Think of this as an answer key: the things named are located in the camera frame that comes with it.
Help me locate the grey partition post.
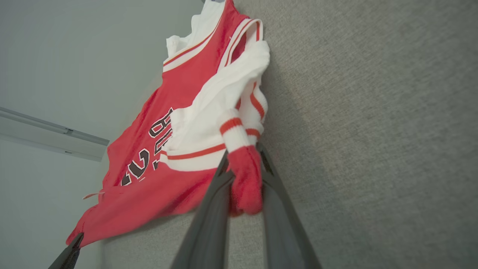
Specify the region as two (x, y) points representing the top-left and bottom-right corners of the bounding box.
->
(0, 106), (110, 148)
(0, 123), (107, 163)

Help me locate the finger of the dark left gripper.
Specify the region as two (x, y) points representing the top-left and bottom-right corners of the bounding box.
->
(48, 232), (84, 269)

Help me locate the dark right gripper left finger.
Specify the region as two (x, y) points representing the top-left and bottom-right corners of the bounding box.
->
(170, 149), (236, 269)

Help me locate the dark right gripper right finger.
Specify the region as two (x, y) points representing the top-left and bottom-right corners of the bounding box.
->
(256, 142), (323, 269)

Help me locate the red white basketball jersey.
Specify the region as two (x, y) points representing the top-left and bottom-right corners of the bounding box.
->
(65, 0), (271, 248)

